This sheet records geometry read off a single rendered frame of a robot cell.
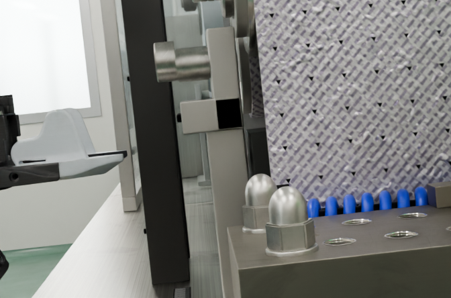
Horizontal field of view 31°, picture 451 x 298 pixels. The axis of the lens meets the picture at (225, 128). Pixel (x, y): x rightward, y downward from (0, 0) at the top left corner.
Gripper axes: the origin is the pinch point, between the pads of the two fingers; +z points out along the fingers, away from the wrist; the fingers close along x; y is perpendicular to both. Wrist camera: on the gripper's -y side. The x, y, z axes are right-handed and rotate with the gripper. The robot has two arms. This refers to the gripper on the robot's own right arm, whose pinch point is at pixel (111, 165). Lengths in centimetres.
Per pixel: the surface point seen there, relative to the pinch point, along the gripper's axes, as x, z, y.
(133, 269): 43.9, -3.1, -18.9
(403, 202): -3.7, 24.7, -5.5
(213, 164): 7.8, 9.1, -1.6
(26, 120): 555, -120, -4
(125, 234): 74, -7, -19
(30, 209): 556, -125, -73
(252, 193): -8.0, 11.7, -2.8
